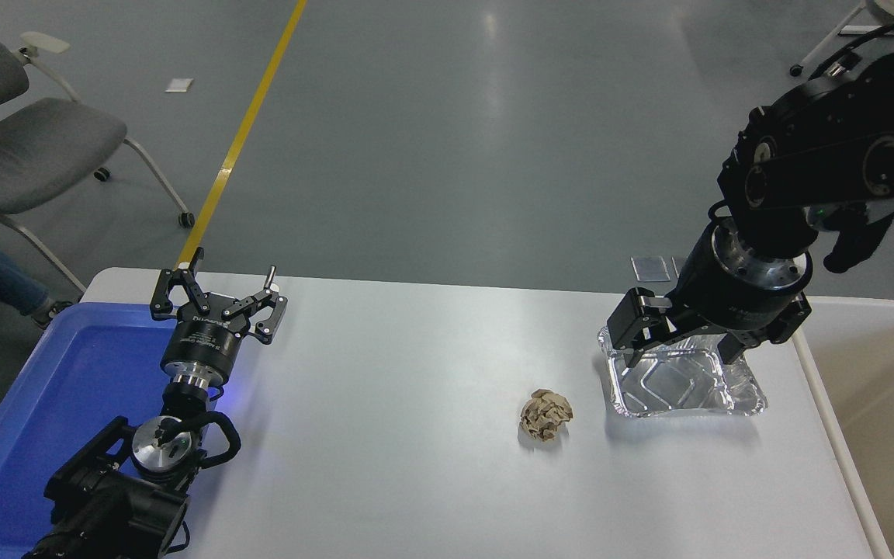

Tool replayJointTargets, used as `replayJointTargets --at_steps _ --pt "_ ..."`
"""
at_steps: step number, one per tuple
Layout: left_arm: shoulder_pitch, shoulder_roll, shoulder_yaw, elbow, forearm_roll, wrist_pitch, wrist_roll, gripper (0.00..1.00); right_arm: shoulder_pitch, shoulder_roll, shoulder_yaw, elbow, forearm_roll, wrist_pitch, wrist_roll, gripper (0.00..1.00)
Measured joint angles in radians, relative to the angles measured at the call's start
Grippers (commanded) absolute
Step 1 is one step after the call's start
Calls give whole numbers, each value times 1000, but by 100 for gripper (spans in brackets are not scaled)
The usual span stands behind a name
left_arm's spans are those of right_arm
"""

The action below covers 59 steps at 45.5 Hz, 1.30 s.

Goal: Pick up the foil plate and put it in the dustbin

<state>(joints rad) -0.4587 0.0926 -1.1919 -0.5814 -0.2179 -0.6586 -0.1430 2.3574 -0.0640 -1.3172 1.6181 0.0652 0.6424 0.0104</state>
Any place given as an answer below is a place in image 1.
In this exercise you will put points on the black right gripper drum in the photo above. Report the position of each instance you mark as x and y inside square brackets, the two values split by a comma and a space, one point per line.
[719, 299]

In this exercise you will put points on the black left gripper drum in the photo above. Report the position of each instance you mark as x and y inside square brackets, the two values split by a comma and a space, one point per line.
[202, 345]

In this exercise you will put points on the silver foil tray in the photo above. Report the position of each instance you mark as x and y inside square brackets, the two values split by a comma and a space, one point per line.
[672, 388]

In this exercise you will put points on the silver floor plate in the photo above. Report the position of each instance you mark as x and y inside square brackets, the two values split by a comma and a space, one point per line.
[678, 266]
[651, 269]

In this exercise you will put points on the large pale bin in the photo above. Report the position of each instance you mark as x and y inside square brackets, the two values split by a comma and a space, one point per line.
[881, 388]

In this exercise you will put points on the crumpled tan paper ball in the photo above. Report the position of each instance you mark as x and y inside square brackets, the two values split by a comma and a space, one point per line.
[546, 415]

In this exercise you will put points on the blue plastic tray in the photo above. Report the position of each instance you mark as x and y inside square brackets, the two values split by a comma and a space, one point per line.
[67, 388]

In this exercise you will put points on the seated person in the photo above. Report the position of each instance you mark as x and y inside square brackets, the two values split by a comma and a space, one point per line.
[5, 283]

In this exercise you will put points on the grey office chair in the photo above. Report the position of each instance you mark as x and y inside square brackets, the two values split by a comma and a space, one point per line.
[28, 147]

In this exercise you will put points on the white paper scrap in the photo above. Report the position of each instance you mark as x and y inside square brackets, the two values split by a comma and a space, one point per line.
[179, 85]

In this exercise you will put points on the white wheeled chair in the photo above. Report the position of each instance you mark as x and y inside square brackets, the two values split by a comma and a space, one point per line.
[831, 35]

